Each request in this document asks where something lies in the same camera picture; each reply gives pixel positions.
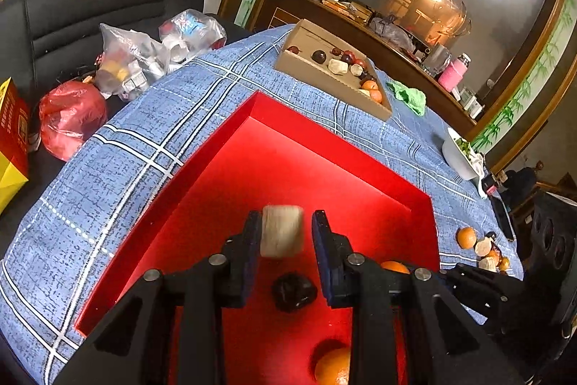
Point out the large orange mandarin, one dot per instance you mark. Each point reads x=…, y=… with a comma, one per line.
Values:
x=466, y=238

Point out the beige sugarcane block small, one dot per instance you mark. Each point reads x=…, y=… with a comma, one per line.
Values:
x=489, y=263

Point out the beige sugarcane block large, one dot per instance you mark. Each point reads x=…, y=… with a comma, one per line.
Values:
x=282, y=231

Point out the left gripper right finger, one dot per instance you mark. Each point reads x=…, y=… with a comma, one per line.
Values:
x=443, y=344

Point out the pink water bottle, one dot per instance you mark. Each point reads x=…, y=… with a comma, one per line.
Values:
x=453, y=74

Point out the black smartphone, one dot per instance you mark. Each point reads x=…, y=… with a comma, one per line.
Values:
x=502, y=217

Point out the black sofa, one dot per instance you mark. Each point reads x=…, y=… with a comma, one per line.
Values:
x=41, y=39

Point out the red tray box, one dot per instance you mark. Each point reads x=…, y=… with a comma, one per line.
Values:
x=267, y=154

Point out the wooden sideboard counter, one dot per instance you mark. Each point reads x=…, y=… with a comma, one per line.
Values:
x=270, y=13

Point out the yellow red carton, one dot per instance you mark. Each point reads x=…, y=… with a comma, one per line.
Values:
x=13, y=142

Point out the clear plastic bag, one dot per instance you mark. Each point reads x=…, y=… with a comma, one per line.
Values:
x=131, y=62

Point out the red plastic bag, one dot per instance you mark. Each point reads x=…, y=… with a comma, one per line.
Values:
x=69, y=115

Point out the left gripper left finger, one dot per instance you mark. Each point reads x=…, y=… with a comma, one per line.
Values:
x=169, y=327

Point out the blue plaid tablecloth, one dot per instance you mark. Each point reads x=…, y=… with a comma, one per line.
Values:
x=56, y=242

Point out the brown cardboard box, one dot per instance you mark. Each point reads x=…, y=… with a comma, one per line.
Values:
x=318, y=58

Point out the glass pitcher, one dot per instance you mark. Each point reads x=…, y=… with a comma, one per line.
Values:
x=437, y=60

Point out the clear bag blue label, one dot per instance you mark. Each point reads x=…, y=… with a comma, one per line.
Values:
x=190, y=34

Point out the white sugarcane chunk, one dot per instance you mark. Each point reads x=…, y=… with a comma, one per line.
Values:
x=483, y=247

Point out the dark jar red label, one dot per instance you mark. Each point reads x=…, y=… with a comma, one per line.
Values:
x=489, y=185

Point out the white bowl with greens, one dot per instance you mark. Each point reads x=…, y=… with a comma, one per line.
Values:
x=461, y=156

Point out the orange mandarin front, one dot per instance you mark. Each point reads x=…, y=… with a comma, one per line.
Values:
x=333, y=367

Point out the green cloth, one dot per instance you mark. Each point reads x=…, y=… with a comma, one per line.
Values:
x=412, y=98

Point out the small orange mandarin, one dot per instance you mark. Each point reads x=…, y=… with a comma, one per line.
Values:
x=504, y=264

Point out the dark plum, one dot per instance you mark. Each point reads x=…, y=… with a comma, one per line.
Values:
x=293, y=291

